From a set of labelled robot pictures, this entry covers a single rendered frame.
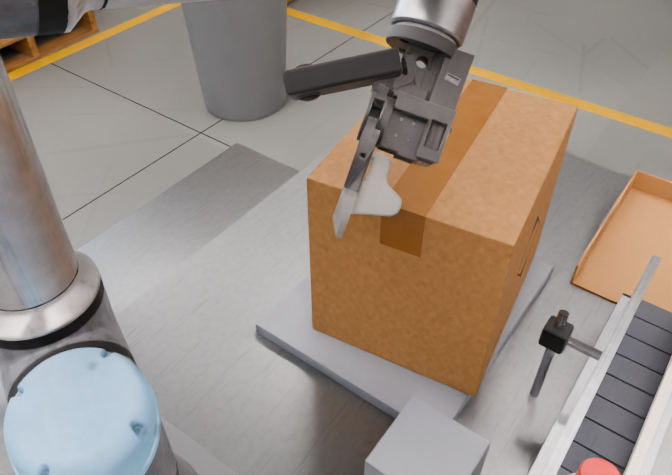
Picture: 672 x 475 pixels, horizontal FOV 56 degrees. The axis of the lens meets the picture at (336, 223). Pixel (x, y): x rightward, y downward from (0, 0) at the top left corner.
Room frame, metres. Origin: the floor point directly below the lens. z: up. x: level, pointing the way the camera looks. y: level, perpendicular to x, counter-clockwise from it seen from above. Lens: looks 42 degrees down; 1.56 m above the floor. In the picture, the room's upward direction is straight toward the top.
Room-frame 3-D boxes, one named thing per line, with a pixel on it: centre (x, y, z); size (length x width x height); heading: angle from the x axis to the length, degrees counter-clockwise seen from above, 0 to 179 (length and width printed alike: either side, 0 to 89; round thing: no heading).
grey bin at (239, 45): (2.61, 0.43, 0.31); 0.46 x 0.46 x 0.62
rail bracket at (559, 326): (0.46, -0.28, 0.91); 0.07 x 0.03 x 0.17; 54
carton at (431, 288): (0.64, -0.14, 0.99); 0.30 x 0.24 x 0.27; 152
